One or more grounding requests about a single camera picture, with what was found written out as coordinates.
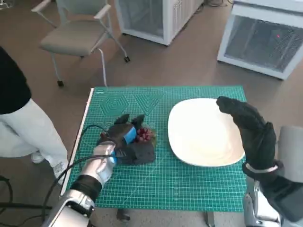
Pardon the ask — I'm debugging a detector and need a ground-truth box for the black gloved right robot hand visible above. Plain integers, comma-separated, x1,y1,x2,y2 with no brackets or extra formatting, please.
215,96,278,170

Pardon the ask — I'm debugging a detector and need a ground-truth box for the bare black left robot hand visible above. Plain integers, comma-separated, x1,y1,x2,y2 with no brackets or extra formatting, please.
96,113,146,148

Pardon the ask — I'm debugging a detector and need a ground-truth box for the red toy grape bunch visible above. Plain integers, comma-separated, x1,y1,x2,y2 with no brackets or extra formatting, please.
135,126,158,144

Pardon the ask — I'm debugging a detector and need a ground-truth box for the white plate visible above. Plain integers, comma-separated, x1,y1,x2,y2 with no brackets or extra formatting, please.
167,97,246,167

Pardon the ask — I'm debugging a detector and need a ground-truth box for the grey cylinder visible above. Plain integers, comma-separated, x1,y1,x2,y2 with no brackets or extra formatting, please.
279,125,303,183

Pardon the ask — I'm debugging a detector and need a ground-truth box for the green cutting mat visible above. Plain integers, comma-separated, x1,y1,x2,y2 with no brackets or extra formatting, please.
59,86,247,212

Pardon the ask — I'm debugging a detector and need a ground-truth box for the white mesh cabinet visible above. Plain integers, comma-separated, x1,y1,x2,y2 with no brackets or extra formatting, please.
216,0,303,81
115,0,205,47

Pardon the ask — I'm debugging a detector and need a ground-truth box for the black floor stand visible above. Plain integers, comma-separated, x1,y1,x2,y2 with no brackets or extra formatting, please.
0,174,53,211

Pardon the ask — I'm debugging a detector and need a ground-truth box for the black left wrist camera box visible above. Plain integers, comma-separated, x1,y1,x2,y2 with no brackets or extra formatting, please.
116,141,156,166

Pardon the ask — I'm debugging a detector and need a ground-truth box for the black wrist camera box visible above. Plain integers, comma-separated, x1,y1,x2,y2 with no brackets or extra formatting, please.
116,141,156,166
259,171,303,223

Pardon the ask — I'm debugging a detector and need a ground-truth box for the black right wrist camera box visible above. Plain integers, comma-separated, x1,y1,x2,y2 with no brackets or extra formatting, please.
259,171,303,223

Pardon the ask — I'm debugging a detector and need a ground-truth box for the dark table bracket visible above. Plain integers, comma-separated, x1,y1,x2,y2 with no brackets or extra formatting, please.
205,210,217,227
116,208,131,222

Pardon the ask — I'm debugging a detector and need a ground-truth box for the grey chair with white frame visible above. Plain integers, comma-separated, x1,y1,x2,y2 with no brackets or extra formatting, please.
31,0,132,88

